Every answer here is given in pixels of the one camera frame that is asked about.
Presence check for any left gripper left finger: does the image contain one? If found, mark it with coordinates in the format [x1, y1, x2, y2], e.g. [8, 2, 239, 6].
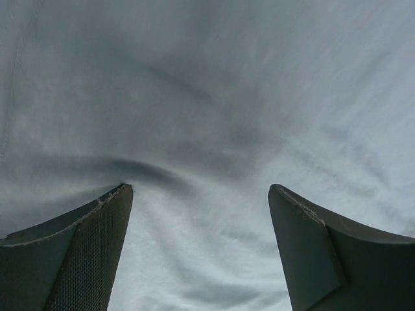
[1, 184, 133, 310]

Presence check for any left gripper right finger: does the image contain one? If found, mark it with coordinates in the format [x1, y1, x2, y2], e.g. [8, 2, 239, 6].
[268, 185, 414, 311]

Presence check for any slate blue t shirt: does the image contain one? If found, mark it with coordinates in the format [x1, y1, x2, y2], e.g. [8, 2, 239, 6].
[1, 1, 414, 310]

